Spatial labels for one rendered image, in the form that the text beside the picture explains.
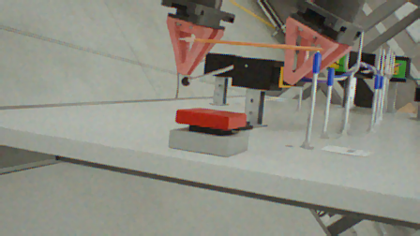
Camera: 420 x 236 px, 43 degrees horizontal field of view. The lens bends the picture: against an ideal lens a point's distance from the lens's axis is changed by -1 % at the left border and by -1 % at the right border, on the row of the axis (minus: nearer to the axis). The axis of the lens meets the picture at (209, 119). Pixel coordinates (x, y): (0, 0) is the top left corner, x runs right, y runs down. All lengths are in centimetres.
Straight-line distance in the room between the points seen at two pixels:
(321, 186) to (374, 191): 4
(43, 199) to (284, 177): 41
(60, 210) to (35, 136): 25
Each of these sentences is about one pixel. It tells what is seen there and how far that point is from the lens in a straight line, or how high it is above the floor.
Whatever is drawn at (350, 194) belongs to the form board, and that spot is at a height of 117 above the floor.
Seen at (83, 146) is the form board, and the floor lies 101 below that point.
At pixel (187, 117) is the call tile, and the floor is 109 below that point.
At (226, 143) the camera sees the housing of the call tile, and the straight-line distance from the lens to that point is 45.
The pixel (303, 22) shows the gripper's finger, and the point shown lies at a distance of 66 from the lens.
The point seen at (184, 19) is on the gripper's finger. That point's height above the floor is 106.
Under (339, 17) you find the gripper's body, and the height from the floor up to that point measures 123.
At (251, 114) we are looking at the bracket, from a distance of 74.
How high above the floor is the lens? 126
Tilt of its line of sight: 20 degrees down
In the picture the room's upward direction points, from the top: 53 degrees clockwise
